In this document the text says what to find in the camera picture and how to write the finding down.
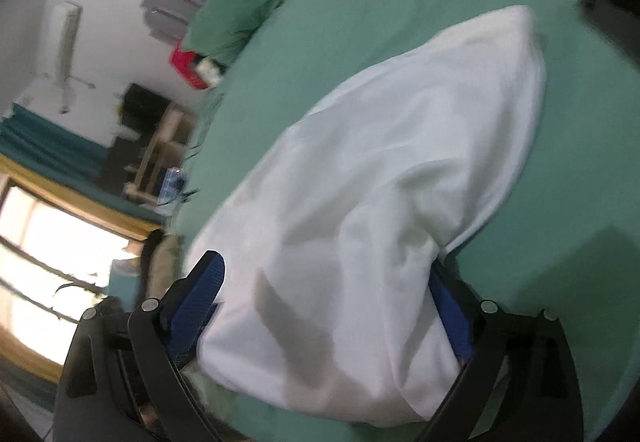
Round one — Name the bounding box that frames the black folded garment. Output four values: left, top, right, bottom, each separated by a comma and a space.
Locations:
137, 228, 165, 304

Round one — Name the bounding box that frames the beige folded garment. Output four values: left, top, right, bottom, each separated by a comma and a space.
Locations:
146, 235, 183, 299

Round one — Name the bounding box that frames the white hooded garment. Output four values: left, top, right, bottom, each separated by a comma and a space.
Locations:
188, 6, 544, 427

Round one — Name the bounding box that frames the yellow window frame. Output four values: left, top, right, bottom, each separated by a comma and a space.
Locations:
1, 157, 158, 384

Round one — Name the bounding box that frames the light wooden desk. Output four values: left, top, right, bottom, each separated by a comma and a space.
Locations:
124, 102, 196, 206

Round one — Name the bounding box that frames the teal curtain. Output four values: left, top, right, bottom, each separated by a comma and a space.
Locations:
1, 102, 162, 224

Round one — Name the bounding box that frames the green bed sheet mattress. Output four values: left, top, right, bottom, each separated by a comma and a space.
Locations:
174, 0, 639, 441

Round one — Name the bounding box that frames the white blue power strip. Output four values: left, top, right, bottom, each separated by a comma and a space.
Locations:
157, 167, 186, 207

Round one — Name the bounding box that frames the green pillow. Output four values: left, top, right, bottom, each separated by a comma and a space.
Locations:
181, 0, 285, 67

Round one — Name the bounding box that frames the black speaker box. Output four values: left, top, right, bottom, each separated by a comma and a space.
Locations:
119, 83, 170, 135

